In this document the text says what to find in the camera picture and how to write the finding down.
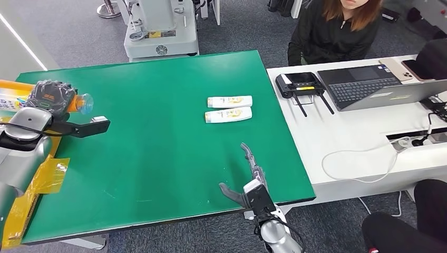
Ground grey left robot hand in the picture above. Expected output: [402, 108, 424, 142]
[25, 80, 78, 118]

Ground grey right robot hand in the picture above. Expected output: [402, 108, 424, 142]
[219, 142, 269, 210]

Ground orange bottle with blue cap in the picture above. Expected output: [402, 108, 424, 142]
[0, 79, 94, 116]

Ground white shampoo bottle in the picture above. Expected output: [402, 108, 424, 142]
[205, 106, 253, 124]
[207, 95, 253, 109]

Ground yellow taped cardboard box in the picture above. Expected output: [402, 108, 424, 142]
[0, 115, 71, 249]

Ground black remote controller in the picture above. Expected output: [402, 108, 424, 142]
[275, 72, 335, 118]

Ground metal stanchion base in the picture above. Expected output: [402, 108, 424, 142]
[96, 0, 122, 19]

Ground grey laptop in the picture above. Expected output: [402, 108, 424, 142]
[317, 64, 447, 112]

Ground white power adapter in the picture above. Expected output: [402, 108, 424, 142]
[390, 137, 410, 153]

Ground seated person in black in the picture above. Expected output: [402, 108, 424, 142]
[361, 179, 447, 253]

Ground white furniture panel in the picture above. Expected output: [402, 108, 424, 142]
[200, 0, 221, 26]

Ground beige smartphone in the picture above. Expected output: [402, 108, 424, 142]
[378, 57, 414, 83]

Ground dark-screen smartphone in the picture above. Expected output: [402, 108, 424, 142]
[401, 59, 429, 81]

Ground black flat device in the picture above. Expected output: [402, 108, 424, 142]
[380, 8, 399, 24]

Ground black rounded object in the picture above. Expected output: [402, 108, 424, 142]
[415, 38, 447, 81]

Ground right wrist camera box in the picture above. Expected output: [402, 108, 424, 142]
[242, 179, 277, 217]

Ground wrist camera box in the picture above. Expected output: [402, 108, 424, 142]
[242, 179, 277, 217]
[45, 116, 111, 139]

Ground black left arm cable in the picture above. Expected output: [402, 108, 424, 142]
[0, 122, 47, 136]

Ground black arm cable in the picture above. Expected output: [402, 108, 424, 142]
[253, 209, 305, 253]
[0, 122, 47, 136]

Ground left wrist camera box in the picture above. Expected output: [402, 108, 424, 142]
[45, 116, 111, 139]

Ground white desk cable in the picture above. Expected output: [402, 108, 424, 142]
[321, 137, 411, 184]

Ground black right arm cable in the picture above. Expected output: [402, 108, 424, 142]
[253, 209, 305, 253]

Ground white hanging cable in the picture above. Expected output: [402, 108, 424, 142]
[358, 191, 404, 218]

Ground black plug with cable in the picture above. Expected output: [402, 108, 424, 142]
[411, 111, 447, 148]

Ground black cable bundle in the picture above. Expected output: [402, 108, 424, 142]
[420, 96, 447, 122]

